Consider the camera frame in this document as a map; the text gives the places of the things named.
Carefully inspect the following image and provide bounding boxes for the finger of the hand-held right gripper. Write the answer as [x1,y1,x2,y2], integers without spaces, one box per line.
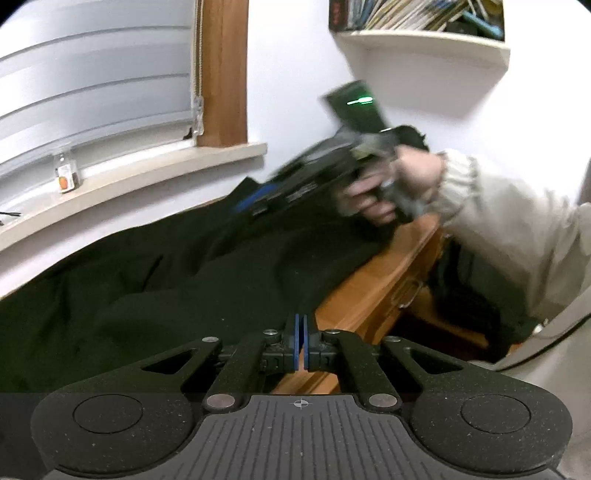
[231,134,356,217]

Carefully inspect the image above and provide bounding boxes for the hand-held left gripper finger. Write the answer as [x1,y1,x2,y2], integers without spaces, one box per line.
[301,314,467,411]
[141,314,301,411]

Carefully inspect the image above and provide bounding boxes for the black garment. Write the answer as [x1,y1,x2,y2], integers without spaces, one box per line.
[0,178,398,393]

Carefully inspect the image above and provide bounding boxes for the person's right forearm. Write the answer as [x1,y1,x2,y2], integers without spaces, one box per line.
[434,148,591,319]

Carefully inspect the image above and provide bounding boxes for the person's right hand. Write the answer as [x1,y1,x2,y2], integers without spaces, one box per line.
[335,145,446,227]

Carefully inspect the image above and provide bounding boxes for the row of books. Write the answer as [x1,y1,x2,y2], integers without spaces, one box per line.
[329,0,504,40]

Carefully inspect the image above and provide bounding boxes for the beige window sill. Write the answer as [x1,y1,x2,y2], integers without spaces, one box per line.
[0,142,269,252]

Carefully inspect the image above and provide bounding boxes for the person's dark trousers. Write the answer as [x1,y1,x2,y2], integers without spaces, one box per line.
[392,237,541,363]

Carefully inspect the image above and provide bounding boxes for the small glass jar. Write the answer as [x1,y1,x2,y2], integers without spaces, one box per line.
[53,150,81,193]

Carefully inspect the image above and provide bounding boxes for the white window blind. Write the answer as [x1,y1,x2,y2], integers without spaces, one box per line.
[0,0,204,176]

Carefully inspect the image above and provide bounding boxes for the white wall shelf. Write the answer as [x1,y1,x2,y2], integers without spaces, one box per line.
[335,0,511,70]

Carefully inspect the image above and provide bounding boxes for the blind pull cord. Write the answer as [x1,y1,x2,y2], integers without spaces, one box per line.
[190,0,206,137]

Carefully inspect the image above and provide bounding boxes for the wooden window frame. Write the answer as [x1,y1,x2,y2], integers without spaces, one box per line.
[201,0,250,148]

